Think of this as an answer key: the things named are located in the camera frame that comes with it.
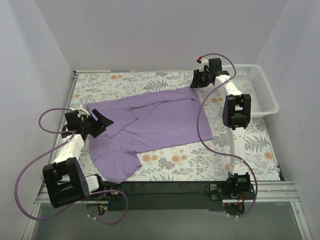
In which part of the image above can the purple t shirt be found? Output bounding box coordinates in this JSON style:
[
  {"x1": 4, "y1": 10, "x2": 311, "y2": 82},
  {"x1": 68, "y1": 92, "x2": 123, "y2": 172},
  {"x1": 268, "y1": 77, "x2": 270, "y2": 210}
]
[{"x1": 87, "y1": 86, "x2": 213, "y2": 184}]

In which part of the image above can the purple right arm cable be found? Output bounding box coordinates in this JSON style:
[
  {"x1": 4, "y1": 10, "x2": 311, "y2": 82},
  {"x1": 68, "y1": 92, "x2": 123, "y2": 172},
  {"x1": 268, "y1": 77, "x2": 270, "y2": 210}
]
[{"x1": 196, "y1": 52, "x2": 258, "y2": 220}]

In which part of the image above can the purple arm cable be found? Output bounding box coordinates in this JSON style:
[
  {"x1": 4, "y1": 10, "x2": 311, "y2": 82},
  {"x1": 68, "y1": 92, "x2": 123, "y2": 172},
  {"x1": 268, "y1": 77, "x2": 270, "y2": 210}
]
[
  {"x1": 13, "y1": 107, "x2": 130, "y2": 225},
  {"x1": 196, "y1": 52, "x2": 258, "y2": 220}
]

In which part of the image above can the floral table mat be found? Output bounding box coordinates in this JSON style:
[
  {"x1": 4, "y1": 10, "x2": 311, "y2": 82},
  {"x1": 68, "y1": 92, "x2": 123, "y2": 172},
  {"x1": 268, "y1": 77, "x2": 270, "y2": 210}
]
[{"x1": 69, "y1": 71, "x2": 280, "y2": 181}]

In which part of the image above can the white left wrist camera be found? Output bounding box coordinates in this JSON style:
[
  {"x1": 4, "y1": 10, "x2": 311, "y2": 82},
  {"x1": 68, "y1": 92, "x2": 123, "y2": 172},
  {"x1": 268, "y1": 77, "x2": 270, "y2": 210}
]
[{"x1": 77, "y1": 106, "x2": 90, "y2": 118}]

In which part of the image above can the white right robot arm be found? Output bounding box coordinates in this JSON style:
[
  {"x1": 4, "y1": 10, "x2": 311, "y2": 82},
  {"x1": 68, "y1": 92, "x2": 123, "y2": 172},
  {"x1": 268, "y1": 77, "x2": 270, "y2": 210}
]
[{"x1": 190, "y1": 56, "x2": 252, "y2": 200}]

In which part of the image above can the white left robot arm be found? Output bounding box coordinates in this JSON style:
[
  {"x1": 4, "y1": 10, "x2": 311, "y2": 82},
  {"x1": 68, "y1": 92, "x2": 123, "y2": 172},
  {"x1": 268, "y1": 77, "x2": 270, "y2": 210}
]
[{"x1": 42, "y1": 108, "x2": 114, "y2": 208}]

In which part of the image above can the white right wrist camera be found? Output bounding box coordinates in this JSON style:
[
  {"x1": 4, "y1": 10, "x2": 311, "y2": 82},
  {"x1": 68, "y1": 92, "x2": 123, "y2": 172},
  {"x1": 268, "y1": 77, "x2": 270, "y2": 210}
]
[{"x1": 196, "y1": 56, "x2": 209, "y2": 72}]

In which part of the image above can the white plastic basket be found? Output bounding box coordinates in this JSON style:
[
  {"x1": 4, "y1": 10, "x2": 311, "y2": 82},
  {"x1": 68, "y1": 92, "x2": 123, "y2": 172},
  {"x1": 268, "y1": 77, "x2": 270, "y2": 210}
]
[{"x1": 232, "y1": 64, "x2": 279, "y2": 118}]

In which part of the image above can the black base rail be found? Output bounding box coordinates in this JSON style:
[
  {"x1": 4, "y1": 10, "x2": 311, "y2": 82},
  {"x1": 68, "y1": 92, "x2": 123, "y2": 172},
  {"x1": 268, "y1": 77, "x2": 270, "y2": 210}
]
[{"x1": 104, "y1": 181, "x2": 255, "y2": 213}]

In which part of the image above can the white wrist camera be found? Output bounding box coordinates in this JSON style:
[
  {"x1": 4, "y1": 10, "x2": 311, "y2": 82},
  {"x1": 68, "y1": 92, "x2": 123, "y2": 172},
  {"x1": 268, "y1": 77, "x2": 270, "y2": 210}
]
[
  {"x1": 196, "y1": 56, "x2": 209, "y2": 72},
  {"x1": 77, "y1": 106, "x2": 90, "y2": 118}
]

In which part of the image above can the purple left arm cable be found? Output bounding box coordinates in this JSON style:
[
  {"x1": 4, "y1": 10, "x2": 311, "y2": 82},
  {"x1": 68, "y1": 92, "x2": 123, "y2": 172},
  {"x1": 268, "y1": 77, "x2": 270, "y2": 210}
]
[{"x1": 13, "y1": 107, "x2": 130, "y2": 225}]

